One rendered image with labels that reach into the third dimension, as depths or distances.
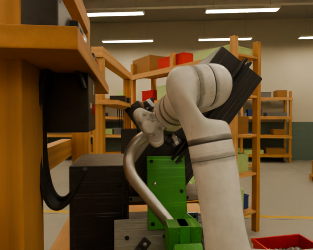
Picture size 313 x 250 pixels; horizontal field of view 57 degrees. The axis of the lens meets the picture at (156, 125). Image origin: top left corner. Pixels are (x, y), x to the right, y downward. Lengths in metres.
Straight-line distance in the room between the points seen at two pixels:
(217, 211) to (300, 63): 10.27
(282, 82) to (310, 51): 1.31
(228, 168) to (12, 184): 0.41
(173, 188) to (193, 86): 0.48
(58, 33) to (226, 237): 0.41
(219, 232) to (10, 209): 0.40
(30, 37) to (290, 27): 10.42
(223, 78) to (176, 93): 0.08
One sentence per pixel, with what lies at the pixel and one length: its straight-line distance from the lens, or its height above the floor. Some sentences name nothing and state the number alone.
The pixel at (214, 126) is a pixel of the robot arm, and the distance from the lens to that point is 0.44.
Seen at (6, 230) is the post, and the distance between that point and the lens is 0.66.
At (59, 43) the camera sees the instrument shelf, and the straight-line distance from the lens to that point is 0.52.
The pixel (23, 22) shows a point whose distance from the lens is 0.63.
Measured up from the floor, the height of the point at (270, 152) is 0.32.
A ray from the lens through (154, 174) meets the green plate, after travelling 0.86.
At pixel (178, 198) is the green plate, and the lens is 0.87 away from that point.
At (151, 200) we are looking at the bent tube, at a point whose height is 1.18.
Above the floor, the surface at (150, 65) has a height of 2.22.
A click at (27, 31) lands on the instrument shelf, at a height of 1.53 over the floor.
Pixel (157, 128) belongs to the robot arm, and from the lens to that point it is 0.60.
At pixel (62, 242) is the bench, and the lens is 1.32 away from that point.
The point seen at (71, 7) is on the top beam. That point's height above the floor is 1.85.
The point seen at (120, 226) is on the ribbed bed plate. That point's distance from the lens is 0.88.
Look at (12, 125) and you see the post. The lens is 0.62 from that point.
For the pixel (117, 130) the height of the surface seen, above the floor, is 0.97.
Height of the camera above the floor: 1.39
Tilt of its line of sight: 1 degrees down
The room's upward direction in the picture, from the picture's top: straight up
